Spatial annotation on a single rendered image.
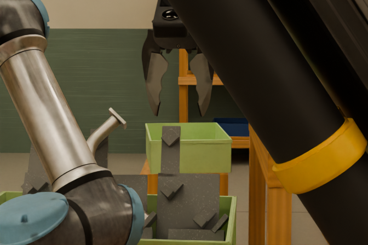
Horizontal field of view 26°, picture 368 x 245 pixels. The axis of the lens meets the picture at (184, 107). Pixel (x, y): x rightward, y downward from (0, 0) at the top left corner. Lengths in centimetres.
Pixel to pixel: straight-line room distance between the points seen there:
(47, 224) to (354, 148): 88
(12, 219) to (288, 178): 88
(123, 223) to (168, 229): 56
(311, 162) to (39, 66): 108
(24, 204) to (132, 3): 671
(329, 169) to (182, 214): 157
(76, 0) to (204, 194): 616
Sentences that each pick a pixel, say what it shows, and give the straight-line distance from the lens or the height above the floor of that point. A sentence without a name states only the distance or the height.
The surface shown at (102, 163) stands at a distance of 197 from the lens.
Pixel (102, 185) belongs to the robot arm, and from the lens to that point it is 132.
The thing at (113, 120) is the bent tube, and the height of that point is 117.
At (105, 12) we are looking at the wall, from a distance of 794.
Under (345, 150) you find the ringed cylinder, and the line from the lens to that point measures 37.
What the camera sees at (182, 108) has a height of 53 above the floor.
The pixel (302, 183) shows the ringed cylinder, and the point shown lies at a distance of 37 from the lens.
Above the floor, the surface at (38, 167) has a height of 104.
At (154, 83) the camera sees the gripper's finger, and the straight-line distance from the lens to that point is 114.
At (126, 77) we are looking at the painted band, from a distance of 794.
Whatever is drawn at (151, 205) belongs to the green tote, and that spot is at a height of 93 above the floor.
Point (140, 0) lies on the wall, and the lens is 790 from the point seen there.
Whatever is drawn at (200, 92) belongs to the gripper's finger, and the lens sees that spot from 114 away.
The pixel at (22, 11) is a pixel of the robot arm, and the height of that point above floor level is 143.
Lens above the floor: 143
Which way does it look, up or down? 7 degrees down
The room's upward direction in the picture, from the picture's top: straight up
